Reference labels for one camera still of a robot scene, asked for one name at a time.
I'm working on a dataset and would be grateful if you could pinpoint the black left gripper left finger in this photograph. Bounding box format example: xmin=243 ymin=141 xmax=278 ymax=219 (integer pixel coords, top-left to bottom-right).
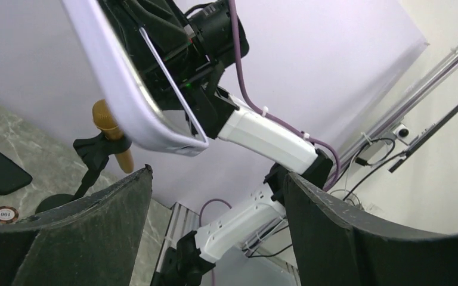
xmin=0 ymin=165 xmax=153 ymax=285

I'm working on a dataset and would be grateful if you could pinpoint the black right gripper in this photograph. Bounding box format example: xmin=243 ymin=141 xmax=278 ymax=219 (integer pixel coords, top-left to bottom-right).
xmin=98 ymin=1 xmax=236 ymax=85

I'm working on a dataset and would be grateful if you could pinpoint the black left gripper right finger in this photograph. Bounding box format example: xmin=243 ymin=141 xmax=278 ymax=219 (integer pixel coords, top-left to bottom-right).
xmin=284 ymin=173 xmax=458 ymax=285

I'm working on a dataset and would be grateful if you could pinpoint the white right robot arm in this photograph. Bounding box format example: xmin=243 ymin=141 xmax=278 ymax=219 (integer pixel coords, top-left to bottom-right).
xmin=91 ymin=1 xmax=333 ymax=285

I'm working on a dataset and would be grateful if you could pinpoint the black microphone stand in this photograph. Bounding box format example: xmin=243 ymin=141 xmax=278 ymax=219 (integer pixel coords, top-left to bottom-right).
xmin=35 ymin=132 xmax=131 ymax=214

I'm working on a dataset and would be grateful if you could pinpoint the round poker chip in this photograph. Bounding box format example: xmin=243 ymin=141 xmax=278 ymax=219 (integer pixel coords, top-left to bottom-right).
xmin=0 ymin=206 xmax=19 ymax=224

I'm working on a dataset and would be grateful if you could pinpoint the aluminium frame rail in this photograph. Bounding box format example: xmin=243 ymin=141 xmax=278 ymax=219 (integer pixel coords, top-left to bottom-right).
xmin=340 ymin=46 xmax=458 ymax=170

